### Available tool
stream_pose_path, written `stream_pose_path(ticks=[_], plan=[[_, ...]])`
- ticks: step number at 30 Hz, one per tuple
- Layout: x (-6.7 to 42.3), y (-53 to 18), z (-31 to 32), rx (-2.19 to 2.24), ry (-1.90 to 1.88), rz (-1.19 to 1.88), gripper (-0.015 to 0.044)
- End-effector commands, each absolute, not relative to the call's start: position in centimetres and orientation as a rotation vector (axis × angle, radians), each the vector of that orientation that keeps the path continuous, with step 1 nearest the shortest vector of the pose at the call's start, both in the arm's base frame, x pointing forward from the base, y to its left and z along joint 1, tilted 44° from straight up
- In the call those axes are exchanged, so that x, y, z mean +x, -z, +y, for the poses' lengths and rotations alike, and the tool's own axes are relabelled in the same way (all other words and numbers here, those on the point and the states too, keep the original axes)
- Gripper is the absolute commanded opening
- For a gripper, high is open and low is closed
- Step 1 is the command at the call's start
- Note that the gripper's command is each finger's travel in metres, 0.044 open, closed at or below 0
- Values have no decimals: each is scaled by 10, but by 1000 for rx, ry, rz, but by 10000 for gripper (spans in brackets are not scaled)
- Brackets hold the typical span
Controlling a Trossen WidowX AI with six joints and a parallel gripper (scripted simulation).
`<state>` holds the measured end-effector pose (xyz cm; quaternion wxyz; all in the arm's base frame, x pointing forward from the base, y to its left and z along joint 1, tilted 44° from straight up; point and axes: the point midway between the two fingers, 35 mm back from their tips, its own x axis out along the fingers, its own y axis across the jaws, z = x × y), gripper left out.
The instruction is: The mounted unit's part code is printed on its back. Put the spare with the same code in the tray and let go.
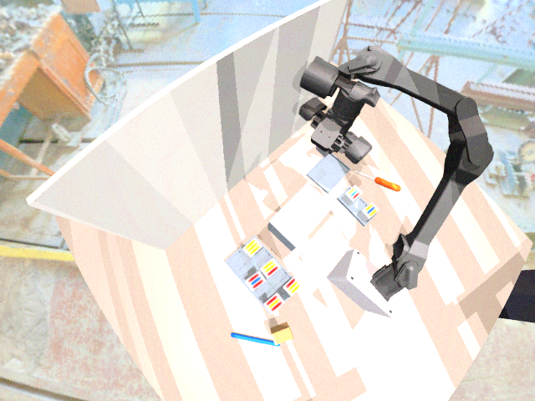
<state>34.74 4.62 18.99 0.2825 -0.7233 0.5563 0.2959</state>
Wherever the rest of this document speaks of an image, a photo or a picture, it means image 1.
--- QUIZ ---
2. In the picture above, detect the orange-handled screwdriver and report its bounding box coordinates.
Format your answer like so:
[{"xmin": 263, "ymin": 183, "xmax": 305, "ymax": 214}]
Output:
[{"xmin": 354, "ymin": 170, "xmax": 401, "ymax": 191}]

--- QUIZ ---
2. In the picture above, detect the blue flat bar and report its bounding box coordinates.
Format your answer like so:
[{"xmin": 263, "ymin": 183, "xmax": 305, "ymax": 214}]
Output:
[{"xmin": 231, "ymin": 332, "xmax": 280, "ymax": 347}]

